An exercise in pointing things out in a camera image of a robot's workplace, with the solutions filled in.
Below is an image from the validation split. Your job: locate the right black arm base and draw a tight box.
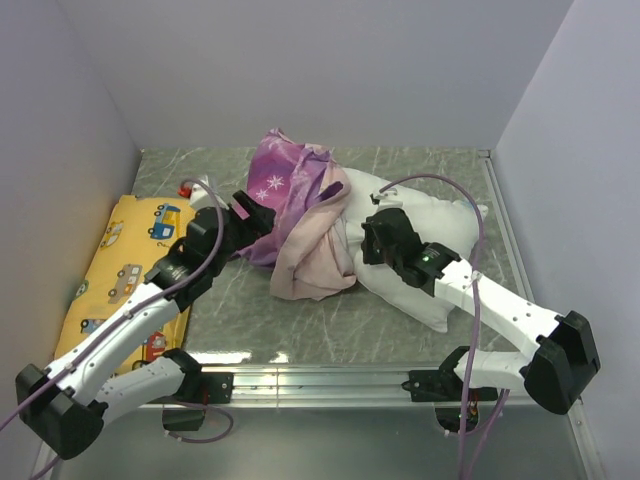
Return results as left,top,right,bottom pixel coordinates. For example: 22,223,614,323
401,370,499,434

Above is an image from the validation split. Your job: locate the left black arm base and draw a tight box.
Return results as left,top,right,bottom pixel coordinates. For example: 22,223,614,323
161,372,235,444

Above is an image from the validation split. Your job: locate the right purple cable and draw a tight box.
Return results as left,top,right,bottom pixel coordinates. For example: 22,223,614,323
378,173,511,480

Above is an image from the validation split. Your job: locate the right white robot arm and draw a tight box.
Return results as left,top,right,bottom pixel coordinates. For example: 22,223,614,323
361,208,601,415

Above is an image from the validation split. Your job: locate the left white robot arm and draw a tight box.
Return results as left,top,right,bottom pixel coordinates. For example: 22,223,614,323
14,191,276,460

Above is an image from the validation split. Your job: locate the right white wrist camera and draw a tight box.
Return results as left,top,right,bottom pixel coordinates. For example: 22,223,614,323
370,187,403,210

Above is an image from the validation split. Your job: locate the yellow car print pillow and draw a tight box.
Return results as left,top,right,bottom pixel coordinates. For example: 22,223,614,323
54,195,195,359

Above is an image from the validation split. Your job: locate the pink pillowcase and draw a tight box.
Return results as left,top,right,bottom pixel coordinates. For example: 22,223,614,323
270,163,356,300

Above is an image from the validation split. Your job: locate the purple cable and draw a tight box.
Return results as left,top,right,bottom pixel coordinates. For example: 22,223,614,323
0,178,235,480
378,173,511,480

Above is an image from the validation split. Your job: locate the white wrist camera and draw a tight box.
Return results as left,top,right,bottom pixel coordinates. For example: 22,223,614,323
178,175,214,211
370,187,403,210

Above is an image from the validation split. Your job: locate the white pillow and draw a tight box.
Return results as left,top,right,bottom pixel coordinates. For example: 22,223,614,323
342,167,489,335

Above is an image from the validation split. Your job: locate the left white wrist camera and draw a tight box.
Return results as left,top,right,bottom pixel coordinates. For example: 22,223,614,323
178,175,214,211

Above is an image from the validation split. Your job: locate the purple princess print pillowcase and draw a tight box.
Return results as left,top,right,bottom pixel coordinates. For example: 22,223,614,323
239,128,350,268

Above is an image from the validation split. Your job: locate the aluminium rail frame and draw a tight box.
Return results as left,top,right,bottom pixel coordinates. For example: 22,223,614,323
29,148,606,480

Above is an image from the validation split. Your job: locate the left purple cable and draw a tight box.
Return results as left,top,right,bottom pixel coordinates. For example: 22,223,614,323
0,178,235,480

